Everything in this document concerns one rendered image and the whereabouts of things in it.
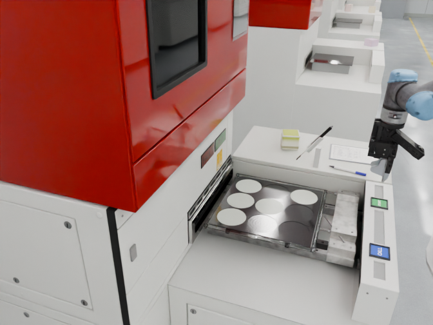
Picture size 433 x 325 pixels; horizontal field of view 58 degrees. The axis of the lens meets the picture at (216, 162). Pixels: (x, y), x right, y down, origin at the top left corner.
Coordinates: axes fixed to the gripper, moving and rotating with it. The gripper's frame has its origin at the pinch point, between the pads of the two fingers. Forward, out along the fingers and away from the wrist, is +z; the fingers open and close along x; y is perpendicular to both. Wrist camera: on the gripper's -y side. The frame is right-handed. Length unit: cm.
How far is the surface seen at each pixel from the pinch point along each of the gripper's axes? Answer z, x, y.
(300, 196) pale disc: 16.0, -3.6, 26.8
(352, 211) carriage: 18.0, -4.0, 7.8
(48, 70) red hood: -45, 67, 67
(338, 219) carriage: 18.0, 2.7, 11.9
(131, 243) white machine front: -4, 63, 57
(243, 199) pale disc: 16.1, 6.2, 46.2
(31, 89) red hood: -41, 67, 73
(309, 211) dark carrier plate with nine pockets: 16.1, 4.7, 22.0
